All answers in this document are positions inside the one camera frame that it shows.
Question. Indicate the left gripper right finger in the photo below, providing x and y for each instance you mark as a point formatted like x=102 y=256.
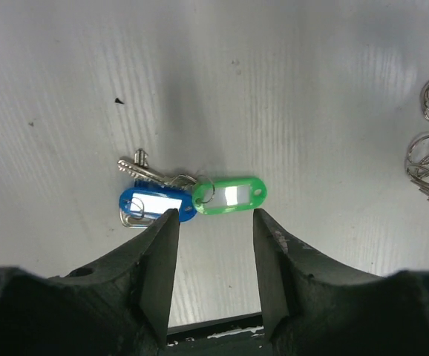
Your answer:
x=291 y=273

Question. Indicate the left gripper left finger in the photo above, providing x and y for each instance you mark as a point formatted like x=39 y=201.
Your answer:
x=130 y=288

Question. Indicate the green key tag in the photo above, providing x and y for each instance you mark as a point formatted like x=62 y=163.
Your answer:
x=227 y=195

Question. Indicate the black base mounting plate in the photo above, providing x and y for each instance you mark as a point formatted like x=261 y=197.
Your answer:
x=240 y=335

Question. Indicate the blue key tag on table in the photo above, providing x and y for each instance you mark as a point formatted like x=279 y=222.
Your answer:
x=153 y=193

